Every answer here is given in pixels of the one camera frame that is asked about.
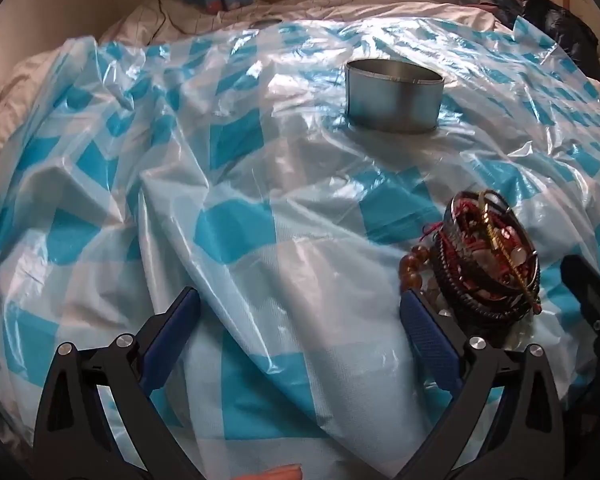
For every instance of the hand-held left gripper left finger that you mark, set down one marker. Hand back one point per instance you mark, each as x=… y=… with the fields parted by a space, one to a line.
x=172 y=332

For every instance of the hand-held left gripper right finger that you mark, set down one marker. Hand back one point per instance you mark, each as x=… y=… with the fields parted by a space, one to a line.
x=427 y=335

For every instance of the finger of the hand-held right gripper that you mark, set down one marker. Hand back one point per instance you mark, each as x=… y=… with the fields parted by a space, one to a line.
x=592 y=290

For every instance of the round metal tin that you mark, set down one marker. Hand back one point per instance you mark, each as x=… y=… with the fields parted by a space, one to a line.
x=390 y=97

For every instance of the blue checked plastic sheet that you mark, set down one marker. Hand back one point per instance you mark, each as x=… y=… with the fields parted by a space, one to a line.
x=230 y=210

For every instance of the black plastic bag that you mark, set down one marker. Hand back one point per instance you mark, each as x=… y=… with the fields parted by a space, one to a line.
x=560 y=22

